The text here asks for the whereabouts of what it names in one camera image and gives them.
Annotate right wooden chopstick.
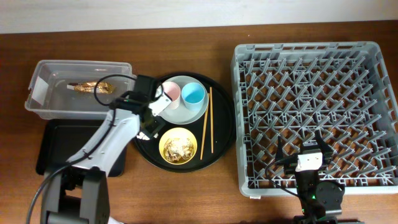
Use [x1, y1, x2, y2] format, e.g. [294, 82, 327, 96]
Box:
[210, 87, 214, 154]

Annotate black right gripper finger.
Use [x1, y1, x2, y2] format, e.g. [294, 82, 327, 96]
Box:
[315, 130, 333, 165]
[275, 136, 284, 162]

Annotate left wooden chopstick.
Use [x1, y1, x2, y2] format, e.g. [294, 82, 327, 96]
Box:
[200, 93, 210, 160]

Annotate grey round plate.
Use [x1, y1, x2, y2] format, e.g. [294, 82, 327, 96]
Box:
[160, 75, 208, 125]

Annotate black round tray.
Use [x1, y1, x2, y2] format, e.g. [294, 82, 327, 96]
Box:
[132, 72, 235, 173]

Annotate pink cup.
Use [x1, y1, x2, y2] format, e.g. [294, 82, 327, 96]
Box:
[162, 82, 181, 110]

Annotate yellow bowl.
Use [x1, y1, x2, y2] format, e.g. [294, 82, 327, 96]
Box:
[159, 128, 198, 166]

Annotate wooden chopstick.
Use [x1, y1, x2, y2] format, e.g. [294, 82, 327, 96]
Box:
[210, 87, 214, 154]
[200, 93, 210, 160]

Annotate food scraps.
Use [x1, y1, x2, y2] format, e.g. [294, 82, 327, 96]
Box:
[164, 138, 194, 163]

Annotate grey plastic dishwasher rack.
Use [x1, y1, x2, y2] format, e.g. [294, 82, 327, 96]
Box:
[231, 41, 397, 198]

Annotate white tissue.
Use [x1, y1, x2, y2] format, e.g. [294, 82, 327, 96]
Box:
[136, 132, 150, 141]

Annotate gold foil wrapper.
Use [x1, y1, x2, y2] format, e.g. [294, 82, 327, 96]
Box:
[67, 82, 116, 94]

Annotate clear plastic waste bin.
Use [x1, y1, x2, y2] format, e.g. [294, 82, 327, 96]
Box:
[25, 60, 134, 120]

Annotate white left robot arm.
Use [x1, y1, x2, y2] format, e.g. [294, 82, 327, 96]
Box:
[36, 75, 171, 223]

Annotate black rectangular tray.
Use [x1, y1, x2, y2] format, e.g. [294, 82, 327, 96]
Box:
[35, 118, 127, 178]

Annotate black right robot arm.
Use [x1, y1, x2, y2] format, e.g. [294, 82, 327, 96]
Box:
[275, 131, 345, 224]

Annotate light blue cup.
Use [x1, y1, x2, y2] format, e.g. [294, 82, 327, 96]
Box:
[181, 82, 206, 111]

